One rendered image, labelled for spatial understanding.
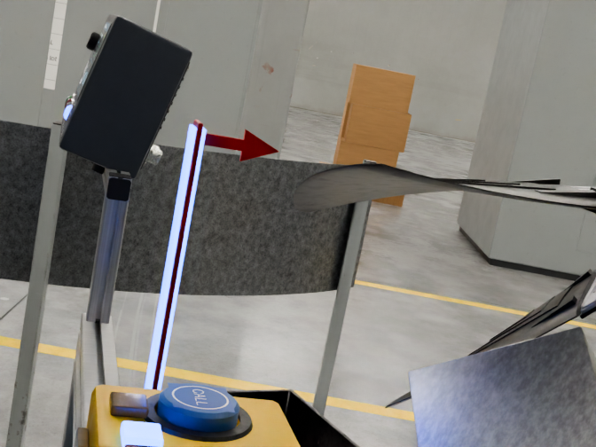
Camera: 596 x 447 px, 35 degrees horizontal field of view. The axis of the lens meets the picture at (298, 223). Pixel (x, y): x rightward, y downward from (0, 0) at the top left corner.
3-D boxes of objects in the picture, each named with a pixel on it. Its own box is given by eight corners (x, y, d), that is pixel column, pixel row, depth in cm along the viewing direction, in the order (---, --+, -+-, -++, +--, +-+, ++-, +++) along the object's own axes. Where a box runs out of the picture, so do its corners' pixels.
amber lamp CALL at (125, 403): (147, 419, 44) (149, 408, 44) (109, 417, 44) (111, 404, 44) (145, 404, 46) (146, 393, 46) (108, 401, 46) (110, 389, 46)
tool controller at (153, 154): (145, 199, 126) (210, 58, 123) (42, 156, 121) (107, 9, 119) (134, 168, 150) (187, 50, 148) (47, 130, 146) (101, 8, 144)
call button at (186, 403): (241, 448, 45) (247, 414, 44) (158, 441, 44) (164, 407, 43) (228, 413, 48) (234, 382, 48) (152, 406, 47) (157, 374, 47)
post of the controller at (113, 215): (108, 324, 123) (132, 178, 119) (85, 322, 122) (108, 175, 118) (108, 317, 126) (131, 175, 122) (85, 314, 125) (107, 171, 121)
